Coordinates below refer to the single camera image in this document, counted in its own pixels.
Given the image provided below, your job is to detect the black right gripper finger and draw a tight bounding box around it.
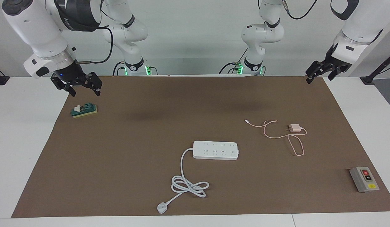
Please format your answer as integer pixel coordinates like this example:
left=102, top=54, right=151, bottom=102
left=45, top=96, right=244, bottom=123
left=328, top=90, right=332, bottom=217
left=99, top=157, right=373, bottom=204
left=84, top=72, right=103, bottom=96
left=51, top=74, right=76, bottom=97

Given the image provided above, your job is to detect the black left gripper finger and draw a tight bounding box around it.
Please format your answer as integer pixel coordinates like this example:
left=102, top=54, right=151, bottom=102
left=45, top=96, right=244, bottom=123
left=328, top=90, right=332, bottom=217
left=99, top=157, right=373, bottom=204
left=328, top=64, right=352, bottom=81
left=306, top=61, right=324, bottom=84

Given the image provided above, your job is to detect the pink charging cable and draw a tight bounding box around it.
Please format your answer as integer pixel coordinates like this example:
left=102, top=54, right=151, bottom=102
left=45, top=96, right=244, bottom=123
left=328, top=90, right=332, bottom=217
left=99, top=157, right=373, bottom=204
left=245, top=119, right=307, bottom=157

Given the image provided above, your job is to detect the white power strip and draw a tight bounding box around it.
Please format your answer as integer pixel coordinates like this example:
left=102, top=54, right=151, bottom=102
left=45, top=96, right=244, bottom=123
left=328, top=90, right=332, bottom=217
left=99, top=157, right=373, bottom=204
left=193, top=141, right=239, bottom=160

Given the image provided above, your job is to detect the black mounting arm with base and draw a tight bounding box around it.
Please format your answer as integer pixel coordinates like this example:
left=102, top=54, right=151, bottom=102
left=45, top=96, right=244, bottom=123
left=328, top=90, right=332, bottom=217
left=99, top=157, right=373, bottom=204
left=360, top=50, right=390, bottom=85

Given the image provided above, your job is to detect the brown table mat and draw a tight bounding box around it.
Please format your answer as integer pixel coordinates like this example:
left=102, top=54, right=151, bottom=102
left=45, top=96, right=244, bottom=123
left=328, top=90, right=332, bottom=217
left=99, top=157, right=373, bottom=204
left=11, top=76, right=390, bottom=218

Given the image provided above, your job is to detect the grey push-button box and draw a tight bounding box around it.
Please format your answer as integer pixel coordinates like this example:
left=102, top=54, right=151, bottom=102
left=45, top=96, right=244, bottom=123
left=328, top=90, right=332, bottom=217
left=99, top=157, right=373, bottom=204
left=349, top=166, right=380, bottom=193

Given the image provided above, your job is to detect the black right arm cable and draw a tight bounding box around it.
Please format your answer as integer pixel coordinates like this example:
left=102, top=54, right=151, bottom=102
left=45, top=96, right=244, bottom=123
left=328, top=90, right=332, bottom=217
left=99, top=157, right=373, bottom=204
left=76, top=27, right=113, bottom=64

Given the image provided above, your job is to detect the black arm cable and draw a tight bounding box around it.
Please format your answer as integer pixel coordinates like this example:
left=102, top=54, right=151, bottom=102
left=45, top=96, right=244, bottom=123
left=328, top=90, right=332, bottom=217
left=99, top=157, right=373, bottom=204
left=76, top=27, right=113, bottom=64
left=282, top=0, right=318, bottom=20

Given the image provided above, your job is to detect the green knife switch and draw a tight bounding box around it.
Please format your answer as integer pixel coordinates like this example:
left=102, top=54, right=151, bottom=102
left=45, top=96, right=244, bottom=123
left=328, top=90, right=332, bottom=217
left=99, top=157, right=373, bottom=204
left=71, top=103, right=98, bottom=119

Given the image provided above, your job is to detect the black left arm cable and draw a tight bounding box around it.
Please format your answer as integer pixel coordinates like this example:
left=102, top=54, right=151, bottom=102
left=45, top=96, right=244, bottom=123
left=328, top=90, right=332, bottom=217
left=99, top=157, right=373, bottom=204
left=282, top=0, right=318, bottom=20

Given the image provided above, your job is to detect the white power cord with plug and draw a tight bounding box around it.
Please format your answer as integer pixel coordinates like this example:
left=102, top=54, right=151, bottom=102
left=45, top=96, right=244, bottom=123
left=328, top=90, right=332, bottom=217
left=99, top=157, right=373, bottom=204
left=157, top=148, right=210, bottom=214

